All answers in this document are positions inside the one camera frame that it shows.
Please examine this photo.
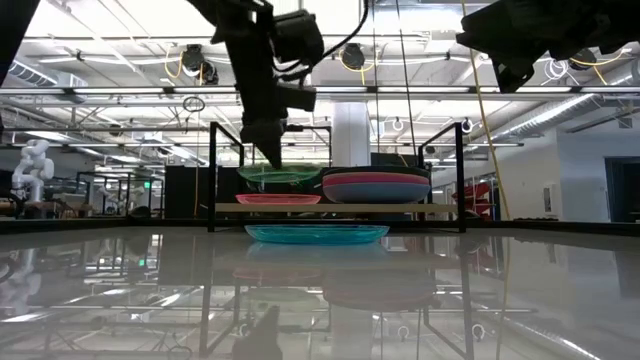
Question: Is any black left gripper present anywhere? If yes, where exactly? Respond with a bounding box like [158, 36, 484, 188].
[227, 19, 317, 169]

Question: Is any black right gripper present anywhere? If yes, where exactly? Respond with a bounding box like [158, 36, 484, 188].
[455, 0, 556, 94]

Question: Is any small translucent green plate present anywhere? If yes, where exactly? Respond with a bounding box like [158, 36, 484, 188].
[236, 162, 324, 185]

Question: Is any small translucent pink plate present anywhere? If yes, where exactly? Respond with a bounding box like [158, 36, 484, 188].
[234, 193, 323, 206]

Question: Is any large black plate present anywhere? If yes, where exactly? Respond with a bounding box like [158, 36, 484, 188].
[322, 165, 431, 177]

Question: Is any large salmon plate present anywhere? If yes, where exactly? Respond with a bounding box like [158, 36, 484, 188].
[322, 172, 432, 183]

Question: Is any large magenta plate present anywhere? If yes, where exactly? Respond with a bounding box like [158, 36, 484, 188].
[322, 178, 432, 189]

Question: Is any large blue plate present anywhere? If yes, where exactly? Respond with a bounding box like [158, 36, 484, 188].
[323, 181, 432, 204]

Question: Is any white square column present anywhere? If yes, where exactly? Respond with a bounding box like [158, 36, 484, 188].
[332, 102, 371, 169]

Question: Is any black cabinet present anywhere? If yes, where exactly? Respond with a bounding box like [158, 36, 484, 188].
[164, 164, 241, 219]

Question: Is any small translucent cyan plate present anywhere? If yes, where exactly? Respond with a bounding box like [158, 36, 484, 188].
[243, 223, 391, 246]

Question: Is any red rack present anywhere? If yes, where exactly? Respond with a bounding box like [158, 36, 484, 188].
[451, 180, 494, 220]

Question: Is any long ceiling light strip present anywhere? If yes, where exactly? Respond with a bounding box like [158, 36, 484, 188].
[0, 85, 236, 96]

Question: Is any dark blue door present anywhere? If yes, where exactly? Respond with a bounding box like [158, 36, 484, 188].
[603, 156, 640, 224]

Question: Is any white humanoid robot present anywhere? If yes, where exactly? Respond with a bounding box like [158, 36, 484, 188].
[10, 138, 56, 204]

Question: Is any white glossy table mat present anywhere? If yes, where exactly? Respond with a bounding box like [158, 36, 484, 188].
[0, 229, 640, 360]

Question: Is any black ceiling cable reel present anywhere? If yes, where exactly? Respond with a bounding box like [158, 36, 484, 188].
[569, 48, 599, 71]
[341, 43, 366, 71]
[180, 43, 220, 86]

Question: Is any black cable with loop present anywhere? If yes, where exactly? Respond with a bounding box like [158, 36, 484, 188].
[396, 0, 418, 156]

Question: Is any silver ceiling duct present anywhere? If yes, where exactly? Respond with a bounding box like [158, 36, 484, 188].
[489, 59, 640, 146]

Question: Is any yellow hanging cable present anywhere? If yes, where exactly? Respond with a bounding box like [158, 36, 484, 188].
[459, 0, 511, 221]

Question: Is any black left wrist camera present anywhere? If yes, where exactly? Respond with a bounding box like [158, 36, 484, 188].
[272, 8, 326, 69]

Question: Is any wooden shelf with black frame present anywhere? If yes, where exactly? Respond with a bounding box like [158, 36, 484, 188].
[207, 120, 467, 234]

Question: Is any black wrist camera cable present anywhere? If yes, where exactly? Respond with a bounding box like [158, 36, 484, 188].
[279, 0, 371, 81]

